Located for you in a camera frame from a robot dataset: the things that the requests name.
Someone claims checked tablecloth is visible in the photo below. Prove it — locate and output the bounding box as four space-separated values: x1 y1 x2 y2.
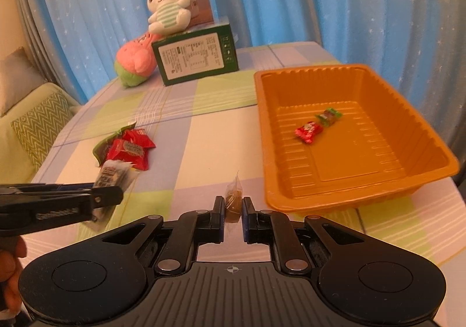
22 41 466 327

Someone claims green zigzag cushion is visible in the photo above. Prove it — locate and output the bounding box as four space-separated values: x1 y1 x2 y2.
10 92 75 171

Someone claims small green wrapped candy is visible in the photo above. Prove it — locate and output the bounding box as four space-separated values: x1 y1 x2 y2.
315 107 344 128

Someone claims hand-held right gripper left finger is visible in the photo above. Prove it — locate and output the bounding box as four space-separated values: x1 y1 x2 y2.
99 196 226 277

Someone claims red snack packet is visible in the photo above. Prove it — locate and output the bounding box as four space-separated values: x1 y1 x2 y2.
121 126 157 151
105 137 150 171

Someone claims pink starfish plush toy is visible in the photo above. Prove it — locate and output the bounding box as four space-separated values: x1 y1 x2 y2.
114 31 161 88

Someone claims clear snack packet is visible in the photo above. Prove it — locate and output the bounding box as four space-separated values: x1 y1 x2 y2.
82 159 139 231

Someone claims person's left hand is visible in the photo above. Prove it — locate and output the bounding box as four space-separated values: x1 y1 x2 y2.
0 237 29 314

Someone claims orange plastic tray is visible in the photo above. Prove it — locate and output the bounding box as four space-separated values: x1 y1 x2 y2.
253 63 460 214

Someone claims light green sofa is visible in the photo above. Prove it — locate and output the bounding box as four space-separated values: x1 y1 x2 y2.
0 46 83 184

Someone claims small red wrapped candy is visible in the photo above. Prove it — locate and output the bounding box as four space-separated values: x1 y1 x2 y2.
294 121 325 146

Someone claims green snack packet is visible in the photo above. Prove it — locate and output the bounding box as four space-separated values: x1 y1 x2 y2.
92 121 137 165

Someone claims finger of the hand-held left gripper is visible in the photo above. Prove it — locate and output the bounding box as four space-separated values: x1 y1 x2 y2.
0 182 97 197
0 186 125 210

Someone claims brown candy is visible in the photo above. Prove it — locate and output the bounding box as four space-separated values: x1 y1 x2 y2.
223 171 244 224

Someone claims grey cushion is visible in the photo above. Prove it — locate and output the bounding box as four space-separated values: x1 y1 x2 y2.
0 46 48 117

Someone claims white bunny plush toy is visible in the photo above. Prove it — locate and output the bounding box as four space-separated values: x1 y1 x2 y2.
146 0 194 36

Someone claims green cardboard box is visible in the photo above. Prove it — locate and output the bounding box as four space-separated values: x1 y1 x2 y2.
151 15 240 87

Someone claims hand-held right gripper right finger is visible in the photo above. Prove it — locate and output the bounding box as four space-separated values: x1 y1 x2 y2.
242 197 368 275

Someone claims grey curtain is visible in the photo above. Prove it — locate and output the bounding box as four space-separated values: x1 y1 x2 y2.
10 0 85 106

